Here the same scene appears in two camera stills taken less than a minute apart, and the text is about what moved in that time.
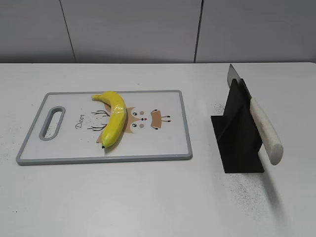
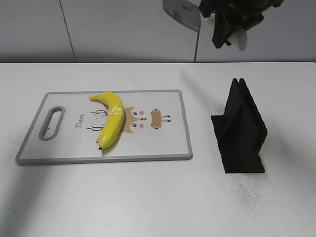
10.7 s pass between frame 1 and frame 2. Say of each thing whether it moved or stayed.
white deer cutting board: stayed
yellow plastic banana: stayed
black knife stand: stayed
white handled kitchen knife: moved
